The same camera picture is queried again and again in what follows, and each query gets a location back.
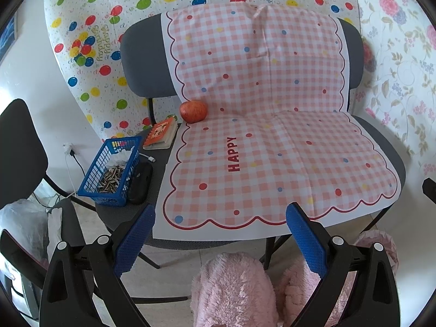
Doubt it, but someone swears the blue wall picture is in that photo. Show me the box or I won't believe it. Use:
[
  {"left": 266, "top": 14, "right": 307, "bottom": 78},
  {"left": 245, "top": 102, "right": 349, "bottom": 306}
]
[{"left": 0, "top": 14, "right": 17, "bottom": 62}]

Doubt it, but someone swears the pile of metal pieces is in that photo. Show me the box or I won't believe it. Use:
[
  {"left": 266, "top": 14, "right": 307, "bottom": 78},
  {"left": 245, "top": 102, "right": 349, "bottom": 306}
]
[{"left": 96, "top": 164, "right": 126, "bottom": 195}]

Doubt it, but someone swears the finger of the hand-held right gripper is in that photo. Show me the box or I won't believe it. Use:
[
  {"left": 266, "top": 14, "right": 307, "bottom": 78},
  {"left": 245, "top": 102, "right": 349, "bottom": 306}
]
[{"left": 422, "top": 177, "right": 436, "bottom": 207}]

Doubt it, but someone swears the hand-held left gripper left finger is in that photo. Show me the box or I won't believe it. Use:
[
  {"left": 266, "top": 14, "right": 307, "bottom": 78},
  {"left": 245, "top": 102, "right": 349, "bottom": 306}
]
[{"left": 39, "top": 204, "right": 156, "bottom": 327}]

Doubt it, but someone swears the orange booklet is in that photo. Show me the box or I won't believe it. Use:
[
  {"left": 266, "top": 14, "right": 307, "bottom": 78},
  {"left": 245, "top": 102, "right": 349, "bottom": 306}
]
[{"left": 142, "top": 117, "right": 179, "bottom": 150}]

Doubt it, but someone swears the blue plastic basket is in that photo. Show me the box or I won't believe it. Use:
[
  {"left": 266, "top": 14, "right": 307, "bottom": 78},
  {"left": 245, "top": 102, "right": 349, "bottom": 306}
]
[{"left": 78, "top": 135, "right": 143, "bottom": 208}]

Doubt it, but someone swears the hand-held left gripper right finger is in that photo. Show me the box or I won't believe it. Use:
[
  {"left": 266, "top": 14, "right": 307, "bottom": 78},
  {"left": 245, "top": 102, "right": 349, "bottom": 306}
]
[{"left": 285, "top": 202, "right": 399, "bottom": 327}]

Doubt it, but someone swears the black chair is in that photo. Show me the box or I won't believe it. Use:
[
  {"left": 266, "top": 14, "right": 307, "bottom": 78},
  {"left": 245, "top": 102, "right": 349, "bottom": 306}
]
[{"left": 0, "top": 98, "right": 189, "bottom": 321}]

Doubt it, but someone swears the black pouch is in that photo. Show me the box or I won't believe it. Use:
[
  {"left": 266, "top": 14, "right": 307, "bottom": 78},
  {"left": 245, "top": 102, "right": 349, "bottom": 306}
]
[{"left": 127, "top": 162, "right": 154, "bottom": 205}]

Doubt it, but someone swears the grey upholstered chair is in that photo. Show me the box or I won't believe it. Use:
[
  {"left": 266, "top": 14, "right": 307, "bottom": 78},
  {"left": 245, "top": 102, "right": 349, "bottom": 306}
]
[{"left": 95, "top": 2, "right": 407, "bottom": 270}]

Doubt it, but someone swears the white crumpled tissue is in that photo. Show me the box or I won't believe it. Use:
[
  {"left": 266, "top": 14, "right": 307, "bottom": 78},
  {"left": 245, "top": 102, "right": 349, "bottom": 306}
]
[{"left": 108, "top": 146, "right": 135, "bottom": 169}]

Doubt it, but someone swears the orange fruit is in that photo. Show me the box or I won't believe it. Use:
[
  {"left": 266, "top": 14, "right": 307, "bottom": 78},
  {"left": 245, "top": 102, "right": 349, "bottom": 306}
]
[{"left": 179, "top": 99, "right": 208, "bottom": 124}]

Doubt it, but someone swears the pink checked cloth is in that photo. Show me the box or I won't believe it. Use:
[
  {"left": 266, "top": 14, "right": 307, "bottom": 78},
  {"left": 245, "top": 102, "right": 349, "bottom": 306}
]
[{"left": 153, "top": 2, "right": 399, "bottom": 241}]

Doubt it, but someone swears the bin with pink liner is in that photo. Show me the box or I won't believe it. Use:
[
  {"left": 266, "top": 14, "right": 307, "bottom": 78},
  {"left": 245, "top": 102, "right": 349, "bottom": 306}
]
[{"left": 354, "top": 230, "right": 399, "bottom": 276}]

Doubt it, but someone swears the balloon print sheet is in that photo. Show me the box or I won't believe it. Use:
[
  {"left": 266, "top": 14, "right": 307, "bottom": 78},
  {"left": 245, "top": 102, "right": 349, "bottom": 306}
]
[{"left": 43, "top": 0, "right": 362, "bottom": 144}]

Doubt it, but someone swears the white plastic bag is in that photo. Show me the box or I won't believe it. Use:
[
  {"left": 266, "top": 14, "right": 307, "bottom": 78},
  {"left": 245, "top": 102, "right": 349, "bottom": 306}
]
[{"left": 0, "top": 199, "right": 63, "bottom": 263}]

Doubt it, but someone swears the white charger cable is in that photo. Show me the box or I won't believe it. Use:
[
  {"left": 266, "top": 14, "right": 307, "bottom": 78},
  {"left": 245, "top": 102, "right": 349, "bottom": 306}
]
[{"left": 63, "top": 153, "right": 86, "bottom": 199}]

